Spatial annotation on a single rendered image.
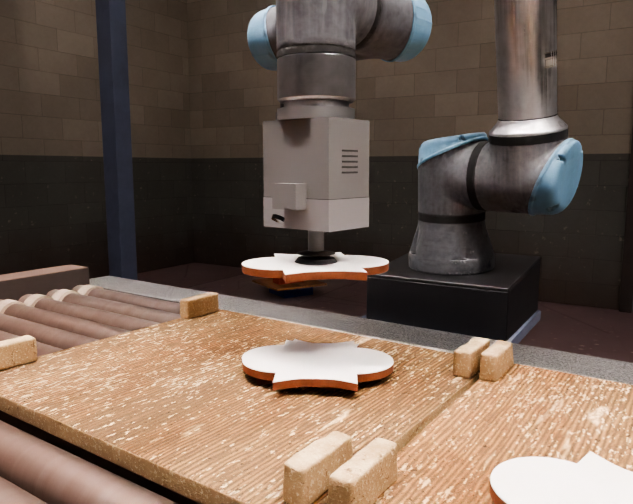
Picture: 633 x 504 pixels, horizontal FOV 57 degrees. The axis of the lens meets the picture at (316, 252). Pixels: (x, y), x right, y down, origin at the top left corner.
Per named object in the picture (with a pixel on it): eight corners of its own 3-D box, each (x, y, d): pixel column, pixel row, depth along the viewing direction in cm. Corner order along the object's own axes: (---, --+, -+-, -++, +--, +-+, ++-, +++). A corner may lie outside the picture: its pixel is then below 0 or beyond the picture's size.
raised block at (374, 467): (375, 472, 39) (375, 433, 39) (400, 480, 38) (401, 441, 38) (325, 517, 34) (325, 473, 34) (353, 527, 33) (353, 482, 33)
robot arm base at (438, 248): (434, 252, 116) (434, 203, 114) (508, 261, 106) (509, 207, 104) (392, 268, 105) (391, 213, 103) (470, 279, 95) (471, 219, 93)
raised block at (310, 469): (333, 463, 40) (333, 425, 40) (356, 471, 39) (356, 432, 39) (278, 503, 36) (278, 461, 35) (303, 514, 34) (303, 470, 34)
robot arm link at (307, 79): (321, 49, 51) (255, 60, 56) (321, 103, 51) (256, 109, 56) (371, 61, 56) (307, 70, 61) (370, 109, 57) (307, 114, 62)
